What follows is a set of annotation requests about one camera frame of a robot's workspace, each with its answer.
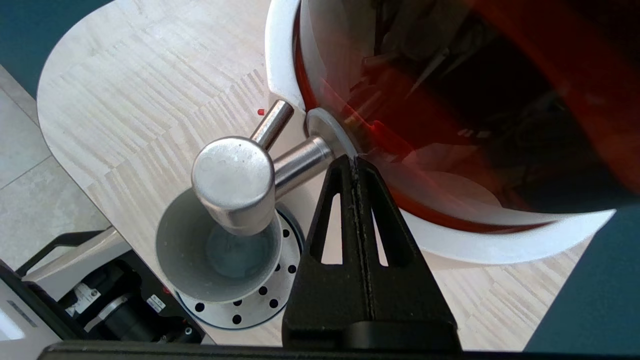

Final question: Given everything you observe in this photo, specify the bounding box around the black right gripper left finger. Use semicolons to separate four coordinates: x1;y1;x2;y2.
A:
282;154;373;347

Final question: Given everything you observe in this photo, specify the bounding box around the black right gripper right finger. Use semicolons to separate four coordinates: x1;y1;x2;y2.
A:
356;156;462;351

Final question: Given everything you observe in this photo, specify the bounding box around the grey plastic cup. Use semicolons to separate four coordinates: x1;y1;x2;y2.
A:
155;187;283;304

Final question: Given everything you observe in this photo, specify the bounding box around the large silver dispenser tap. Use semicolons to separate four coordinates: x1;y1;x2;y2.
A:
191;100;335;237

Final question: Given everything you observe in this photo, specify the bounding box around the large perforated metal drip tray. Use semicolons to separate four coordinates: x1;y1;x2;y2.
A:
172;202;306;331

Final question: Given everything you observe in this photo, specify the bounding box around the large dark-tea drink dispenser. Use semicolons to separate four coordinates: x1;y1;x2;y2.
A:
264;0;640;266

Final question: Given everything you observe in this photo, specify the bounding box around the dark blue seat cushion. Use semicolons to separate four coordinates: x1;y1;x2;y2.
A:
0;0;111;98
522;202;640;353

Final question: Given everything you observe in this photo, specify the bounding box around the white black robot chassis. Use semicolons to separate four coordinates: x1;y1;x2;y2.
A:
0;227;216;351

